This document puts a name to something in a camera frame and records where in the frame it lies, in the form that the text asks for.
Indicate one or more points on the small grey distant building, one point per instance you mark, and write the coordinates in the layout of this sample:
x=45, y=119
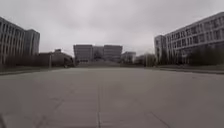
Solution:
x=128, y=56

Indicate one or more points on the wide grey distant building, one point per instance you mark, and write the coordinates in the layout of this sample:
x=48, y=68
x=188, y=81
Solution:
x=96, y=52

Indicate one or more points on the low dark building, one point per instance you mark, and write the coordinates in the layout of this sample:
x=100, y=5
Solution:
x=55, y=58

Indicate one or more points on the dark grass strip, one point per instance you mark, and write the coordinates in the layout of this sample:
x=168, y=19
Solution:
x=196, y=67
x=20, y=69

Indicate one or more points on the dark hedge row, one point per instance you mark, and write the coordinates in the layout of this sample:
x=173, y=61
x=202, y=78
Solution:
x=23, y=60

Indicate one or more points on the pale multi-storey building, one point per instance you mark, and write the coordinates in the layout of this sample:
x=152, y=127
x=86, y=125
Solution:
x=193, y=40

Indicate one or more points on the grey paved plaza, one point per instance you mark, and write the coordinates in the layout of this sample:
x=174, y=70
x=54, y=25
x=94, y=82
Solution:
x=110, y=96

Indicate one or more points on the large grey office building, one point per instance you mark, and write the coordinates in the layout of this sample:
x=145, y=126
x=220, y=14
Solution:
x=13, y=41

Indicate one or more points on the row of dark trees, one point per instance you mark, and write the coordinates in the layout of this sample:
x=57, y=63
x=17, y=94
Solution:
x=203, y=55

